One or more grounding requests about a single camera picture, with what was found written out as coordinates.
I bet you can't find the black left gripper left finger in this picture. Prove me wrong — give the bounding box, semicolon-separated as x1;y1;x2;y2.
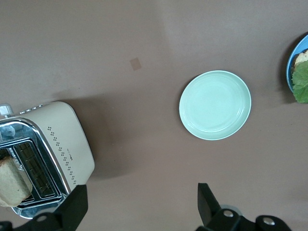
0;184;88;231

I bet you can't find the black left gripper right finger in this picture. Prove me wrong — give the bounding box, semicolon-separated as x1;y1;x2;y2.
196;182;292;231

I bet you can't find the bread slice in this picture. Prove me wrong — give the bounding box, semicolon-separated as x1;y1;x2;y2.
0;156;33;208
291;49;308;73

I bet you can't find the green lettuce leaf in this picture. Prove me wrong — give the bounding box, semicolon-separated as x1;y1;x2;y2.
291;60;308;104

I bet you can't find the light green round plate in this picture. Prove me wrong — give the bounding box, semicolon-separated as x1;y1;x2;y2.
179;70;252;141

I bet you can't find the blue round plate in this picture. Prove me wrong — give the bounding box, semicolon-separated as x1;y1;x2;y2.
286;33;308;102

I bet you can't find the beige chrome toaster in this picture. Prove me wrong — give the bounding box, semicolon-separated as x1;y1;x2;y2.
0;101;95;220

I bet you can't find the brown tape square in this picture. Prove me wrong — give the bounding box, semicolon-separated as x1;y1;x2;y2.
129;57;142;72

